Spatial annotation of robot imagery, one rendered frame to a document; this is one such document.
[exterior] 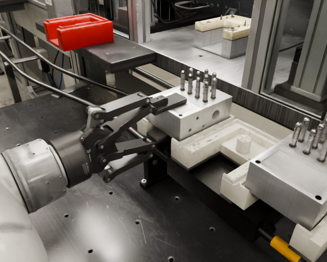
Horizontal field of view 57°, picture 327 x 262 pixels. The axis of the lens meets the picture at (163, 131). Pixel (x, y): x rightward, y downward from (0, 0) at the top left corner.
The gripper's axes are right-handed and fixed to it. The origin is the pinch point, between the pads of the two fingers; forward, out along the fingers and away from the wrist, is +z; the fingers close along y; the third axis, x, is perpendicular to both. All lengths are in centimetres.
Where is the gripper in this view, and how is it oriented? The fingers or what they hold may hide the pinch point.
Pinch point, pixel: (167, 117)
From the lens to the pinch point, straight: 53.1
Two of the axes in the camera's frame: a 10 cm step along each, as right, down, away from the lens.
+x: -6.2, -4.3, 6.6
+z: 7.9, -3.6, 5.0
